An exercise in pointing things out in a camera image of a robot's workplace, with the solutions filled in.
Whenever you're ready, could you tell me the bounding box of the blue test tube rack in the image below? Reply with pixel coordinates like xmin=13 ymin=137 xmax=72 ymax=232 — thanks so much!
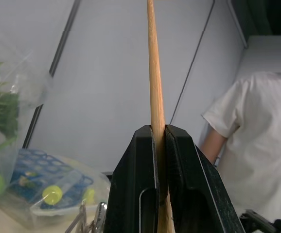
xmin=9 ymin=148 xmax=94 ymax=209

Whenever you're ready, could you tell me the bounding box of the clear plastic bag around plant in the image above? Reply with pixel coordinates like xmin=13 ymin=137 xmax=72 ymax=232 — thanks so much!
xmin=0 ymin=46 xmax=50 ymax=204

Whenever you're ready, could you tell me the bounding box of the silver metal cutlery piece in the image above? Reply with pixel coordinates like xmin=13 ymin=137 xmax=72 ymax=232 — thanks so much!
xmin=93 ymin=201 xmax=107 ymax=233

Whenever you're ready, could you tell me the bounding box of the green plant in white pot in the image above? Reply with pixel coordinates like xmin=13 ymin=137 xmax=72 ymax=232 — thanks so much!
xmin=0 ymin=62 xmax=19 ymax=156

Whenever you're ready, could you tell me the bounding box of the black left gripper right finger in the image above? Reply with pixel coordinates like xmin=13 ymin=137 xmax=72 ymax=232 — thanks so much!
xmin=164 ymin=124 xmax=246 ymax=233

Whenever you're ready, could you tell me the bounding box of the clear plastic bag around rack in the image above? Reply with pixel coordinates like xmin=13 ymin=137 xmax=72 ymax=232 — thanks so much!
xmin=0 ymin=148 xmax=112 ymax=229

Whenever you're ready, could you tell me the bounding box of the clear tube with yellow cap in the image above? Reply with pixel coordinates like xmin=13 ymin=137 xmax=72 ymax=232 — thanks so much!
xmin=42 ymin=169 xmax=83 ymax=205
xmin=83 ymin=188 xmax=95 ymax=202

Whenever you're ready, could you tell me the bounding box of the person in white t-shirt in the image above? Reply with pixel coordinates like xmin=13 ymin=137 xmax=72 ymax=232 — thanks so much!
xmin=200 ymin=33 xmax=281 ymax=221

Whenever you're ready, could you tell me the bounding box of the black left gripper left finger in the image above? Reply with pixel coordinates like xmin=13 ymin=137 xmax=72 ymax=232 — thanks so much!
xmin=103 ymin=124 xmax=167 ymax=233

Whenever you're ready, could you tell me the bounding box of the silver wire cutlery basket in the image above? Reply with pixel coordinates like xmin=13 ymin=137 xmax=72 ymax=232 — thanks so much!
xmin=65 ymin=201 xmax=107 ymax=233

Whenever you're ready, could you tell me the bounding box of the wooden chopstick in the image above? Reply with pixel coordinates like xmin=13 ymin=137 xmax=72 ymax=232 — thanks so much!
xmin=146 ymin=0 xmax=175 ymax=233

